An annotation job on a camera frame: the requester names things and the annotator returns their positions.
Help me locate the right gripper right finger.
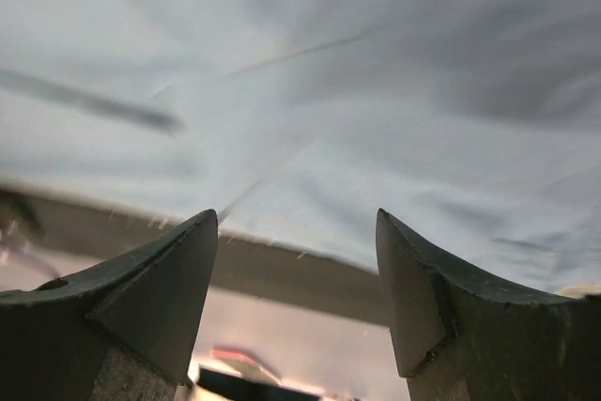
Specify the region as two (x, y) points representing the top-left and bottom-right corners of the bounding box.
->
(376, 210), (600, 400)

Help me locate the blue t shirt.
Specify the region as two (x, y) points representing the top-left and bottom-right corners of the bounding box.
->
(1, 0), (600, 291)

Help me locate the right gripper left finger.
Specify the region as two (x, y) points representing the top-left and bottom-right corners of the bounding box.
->
(1, 209), (218, 400)

